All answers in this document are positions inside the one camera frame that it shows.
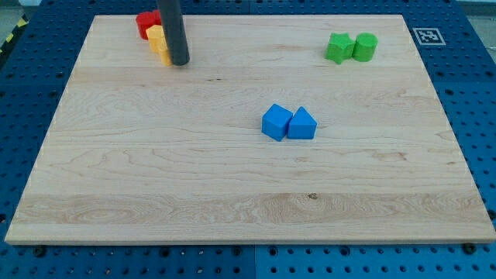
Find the green star block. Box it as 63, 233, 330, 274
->
325, 33, 355, 64

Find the blue cube block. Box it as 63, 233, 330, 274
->
261, 104, 293, 141

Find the blue triangular prism block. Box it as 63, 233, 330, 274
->
287, 106, 317, 140

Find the light wooden board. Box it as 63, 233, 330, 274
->
5, 15, 495, 246

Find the yellow block behind rod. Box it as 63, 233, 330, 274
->
158, 50, 173, 66

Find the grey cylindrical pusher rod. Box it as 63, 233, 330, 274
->
157, 0, 190, 66

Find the yellow hexagon block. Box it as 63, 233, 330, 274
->
146, 25, 167, 53

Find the green cylinder block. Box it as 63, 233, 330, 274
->
352, 33, 378, 62

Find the red block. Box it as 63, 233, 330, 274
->
135, 9, 162, 40

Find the white fiducial marker tag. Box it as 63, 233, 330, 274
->
413, 27, 446, 46

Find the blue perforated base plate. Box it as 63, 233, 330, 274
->
1, 1, 495, 278

